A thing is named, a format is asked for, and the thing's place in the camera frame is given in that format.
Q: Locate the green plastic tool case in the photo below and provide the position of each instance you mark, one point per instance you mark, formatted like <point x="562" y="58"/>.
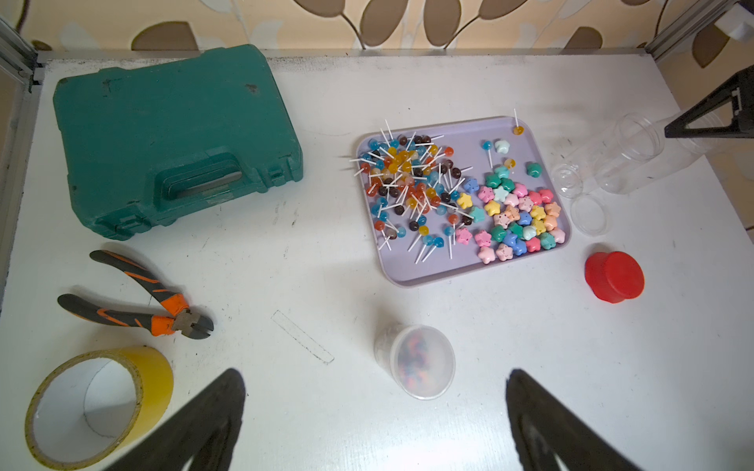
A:
<point x="145" y="147"/>

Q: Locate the red lid candy jar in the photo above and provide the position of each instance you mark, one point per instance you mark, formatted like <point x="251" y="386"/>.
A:
<point x="635" y="152"/>

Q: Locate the aluminium frame post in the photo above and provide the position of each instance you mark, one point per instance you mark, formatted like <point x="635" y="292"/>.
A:
<point x="701" y="14"/>

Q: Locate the red jar lid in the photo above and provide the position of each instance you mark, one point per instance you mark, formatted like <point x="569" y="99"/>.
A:
<point x="614" y="276"/>

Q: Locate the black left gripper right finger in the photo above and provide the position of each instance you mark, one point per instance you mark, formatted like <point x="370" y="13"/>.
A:
<point x="548" y="436"/>

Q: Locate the lilac plastic tray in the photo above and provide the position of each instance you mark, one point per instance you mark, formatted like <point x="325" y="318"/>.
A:
<point x="406" y="259"/>

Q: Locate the pile of lollipops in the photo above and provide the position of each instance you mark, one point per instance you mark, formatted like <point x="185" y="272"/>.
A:
<point x="412" y="188"/>

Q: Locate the orange handled pliers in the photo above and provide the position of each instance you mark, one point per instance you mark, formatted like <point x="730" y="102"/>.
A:
<point x="171" y="314"/>

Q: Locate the pile of star candies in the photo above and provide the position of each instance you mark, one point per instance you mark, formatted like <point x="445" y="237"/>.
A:
<point x="503" y="207"/>

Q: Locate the small clear sprinkles jar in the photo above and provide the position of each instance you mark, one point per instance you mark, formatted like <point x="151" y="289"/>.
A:
<point x="420" y="359"/>

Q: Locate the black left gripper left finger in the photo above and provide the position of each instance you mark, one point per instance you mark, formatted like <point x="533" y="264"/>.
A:
<point x="202" y="435"/>

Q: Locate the clear plastic jar lid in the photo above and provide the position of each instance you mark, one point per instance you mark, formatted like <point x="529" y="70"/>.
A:
<point x="590" y="216"/>

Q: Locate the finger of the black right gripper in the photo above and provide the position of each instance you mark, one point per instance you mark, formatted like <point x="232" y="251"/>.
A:
<point x="736" y="93"/>

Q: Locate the yellow tape roll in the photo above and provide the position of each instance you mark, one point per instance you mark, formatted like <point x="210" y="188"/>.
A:
<point x="97" y="403"/>

